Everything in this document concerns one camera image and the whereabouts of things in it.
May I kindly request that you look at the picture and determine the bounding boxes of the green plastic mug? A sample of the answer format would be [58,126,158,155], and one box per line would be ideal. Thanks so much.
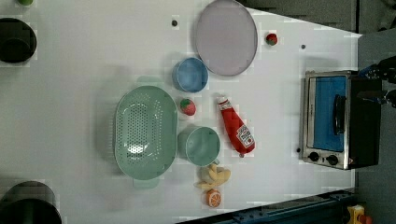
[177,126,220,167]

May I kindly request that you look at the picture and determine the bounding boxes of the red ketchup bottle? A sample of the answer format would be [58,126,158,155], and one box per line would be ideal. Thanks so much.
[218,96,255,158]

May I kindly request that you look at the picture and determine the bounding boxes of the green small cylinder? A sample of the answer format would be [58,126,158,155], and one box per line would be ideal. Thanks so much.
[18,0,34,6]

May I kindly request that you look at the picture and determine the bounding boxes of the green perforated colander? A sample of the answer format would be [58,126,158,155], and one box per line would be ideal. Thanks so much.
[114,86,178,189]

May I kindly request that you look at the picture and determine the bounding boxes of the toy french fries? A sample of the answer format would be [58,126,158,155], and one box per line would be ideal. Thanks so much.
[194,164,231,190]

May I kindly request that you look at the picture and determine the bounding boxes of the lavender round plate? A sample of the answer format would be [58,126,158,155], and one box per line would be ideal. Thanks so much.
[195,0,258,76]

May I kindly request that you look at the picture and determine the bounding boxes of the toy strawberry near colander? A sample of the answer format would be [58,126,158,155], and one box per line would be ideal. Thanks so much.
[179,98,196,116]

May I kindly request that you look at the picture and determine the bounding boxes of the black cylinder post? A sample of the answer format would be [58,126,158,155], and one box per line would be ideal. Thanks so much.
[0,18,37,63]
[0,181,63,224]

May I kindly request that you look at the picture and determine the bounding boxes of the black cylinder lower post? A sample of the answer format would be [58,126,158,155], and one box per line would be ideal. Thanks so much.
[0,181,63,224]

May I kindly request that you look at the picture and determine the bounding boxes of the blue metal frame rail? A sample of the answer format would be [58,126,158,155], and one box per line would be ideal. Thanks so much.
[178,190,357,224]

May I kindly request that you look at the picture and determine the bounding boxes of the toy strawberry near plate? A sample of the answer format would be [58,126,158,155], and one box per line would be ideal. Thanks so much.
[266,34,277,46]

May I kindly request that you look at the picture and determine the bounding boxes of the toy orange slice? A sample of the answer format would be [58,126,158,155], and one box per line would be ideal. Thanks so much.
[206,189,221,207]

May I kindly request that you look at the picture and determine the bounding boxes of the yellow red clamp object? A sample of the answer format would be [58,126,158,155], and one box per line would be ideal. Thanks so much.
[347,204,373,224]

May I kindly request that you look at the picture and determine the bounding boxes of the blue plastic cup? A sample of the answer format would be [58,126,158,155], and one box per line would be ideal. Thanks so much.
[172,58,208,93]

